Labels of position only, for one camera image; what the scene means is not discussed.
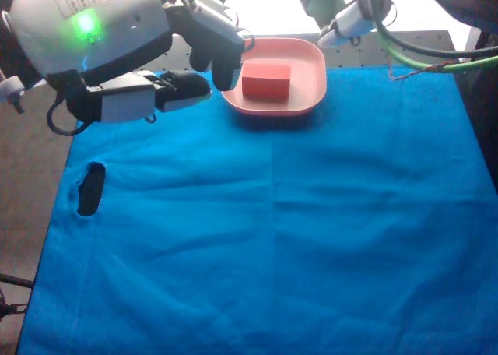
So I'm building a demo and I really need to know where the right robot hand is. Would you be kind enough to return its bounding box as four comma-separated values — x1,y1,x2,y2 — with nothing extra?
293,0,398,48

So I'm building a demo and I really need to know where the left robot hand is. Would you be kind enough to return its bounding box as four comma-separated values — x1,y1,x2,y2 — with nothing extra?
7,0,256,125

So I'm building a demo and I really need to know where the green cube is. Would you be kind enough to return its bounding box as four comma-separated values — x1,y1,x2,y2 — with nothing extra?
305,0,345,28

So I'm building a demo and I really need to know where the red block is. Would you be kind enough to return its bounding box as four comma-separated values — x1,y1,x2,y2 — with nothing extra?
241,62,292,101

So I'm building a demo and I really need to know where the pink square plate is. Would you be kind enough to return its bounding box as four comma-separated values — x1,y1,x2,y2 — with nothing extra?
220,37,327,118

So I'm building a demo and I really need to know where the blue cloth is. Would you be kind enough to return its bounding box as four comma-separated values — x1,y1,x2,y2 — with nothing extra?
17,65,498,355

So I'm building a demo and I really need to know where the black stand leg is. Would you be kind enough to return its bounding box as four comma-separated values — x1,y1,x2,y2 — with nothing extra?
0,272,35,317

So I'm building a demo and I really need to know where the red braided cable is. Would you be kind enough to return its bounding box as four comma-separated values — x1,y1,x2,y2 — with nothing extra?
388,61,460,82

